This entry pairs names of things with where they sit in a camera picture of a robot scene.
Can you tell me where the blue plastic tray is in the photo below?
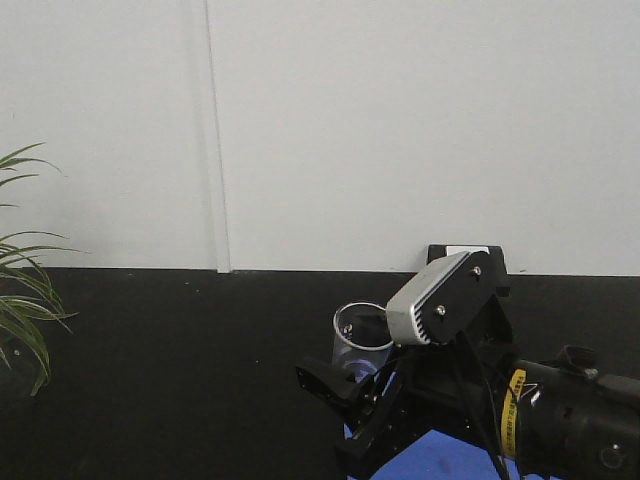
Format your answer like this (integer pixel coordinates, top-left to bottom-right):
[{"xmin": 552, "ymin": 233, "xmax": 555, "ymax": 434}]
[{"xmin": 372, "ymin": 430, "xmax": 499, "ymax": 480}]

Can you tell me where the clear glass beaker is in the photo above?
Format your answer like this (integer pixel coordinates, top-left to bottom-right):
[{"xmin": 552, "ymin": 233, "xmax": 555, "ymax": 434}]
[{"xmin": 331, "ymin": 301, "xmax": 393, "ymax": 382}]

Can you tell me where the green potted plant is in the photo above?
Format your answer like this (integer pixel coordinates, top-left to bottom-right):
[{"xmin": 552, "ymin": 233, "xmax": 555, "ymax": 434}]
[{"xmin": 0, "ymin": 142, "xmax": 81, "ymax": 399}]

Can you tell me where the white wall power socket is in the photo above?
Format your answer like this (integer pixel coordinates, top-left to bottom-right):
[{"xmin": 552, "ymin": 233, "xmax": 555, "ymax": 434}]
[{"xmin": 426, "ymin": 244, "xmax": 505, "ymax": 263}]

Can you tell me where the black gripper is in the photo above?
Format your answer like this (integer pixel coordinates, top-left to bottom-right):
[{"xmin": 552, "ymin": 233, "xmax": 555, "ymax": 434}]
[{"xmin": 295, "ymin": 294, "xmax": 517, "ymax": 479}]

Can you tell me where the black camera cable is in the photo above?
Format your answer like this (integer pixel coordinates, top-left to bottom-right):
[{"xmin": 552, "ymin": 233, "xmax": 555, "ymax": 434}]
[{"xmin": 457, "ymin": 332, "xmax": 511, "ymax": 480}]

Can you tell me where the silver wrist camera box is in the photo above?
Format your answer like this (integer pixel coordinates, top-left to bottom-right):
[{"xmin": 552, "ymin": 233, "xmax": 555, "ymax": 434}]
[{"xmin": 385, "ymin": 251, "xmax": 497, "ymax": 346}]

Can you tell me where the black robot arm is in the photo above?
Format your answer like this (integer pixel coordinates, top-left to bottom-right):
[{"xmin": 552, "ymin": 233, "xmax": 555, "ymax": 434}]
[{"xmin": 296, "ymin": 297, "xmax": 639, "ymax": 479}]

